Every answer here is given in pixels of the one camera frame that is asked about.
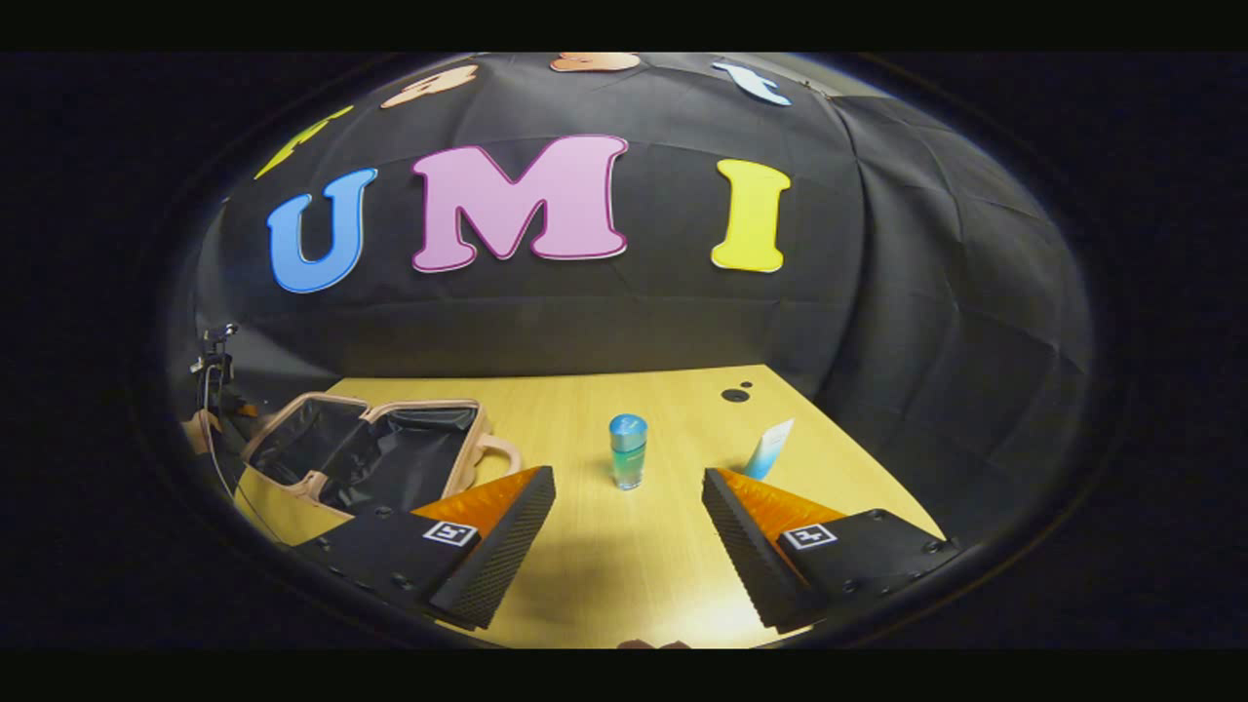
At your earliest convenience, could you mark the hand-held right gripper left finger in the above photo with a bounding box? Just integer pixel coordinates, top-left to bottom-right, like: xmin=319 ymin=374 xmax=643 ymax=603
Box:
xmin=291 ymin=464 xmax=558 ymax=632

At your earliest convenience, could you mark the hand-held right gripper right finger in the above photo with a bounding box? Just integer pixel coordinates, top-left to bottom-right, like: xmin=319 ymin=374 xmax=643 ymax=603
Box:
xmin=700 ymin=467 xmax=963 ymax=634

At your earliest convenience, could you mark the white blue skincare tube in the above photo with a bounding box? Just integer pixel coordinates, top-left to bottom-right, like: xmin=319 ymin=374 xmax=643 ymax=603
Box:
xmin=743 ymin=417 xmax=797 ymax=482

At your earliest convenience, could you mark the pink suitcase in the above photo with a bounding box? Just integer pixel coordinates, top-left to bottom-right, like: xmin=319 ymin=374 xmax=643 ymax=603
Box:
xmin=238 ymin=391 xmax=524 ymax=519

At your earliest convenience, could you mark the blue green skincare bottle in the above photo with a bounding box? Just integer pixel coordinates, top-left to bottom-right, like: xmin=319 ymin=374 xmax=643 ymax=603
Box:
xmin=608 ymin=413 xmax=649 ymax=491

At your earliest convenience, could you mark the black backdrop cloth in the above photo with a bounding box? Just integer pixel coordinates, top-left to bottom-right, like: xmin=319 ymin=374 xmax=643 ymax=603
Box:
xmin=166 ymin=52 xmax=1098 ymax=547

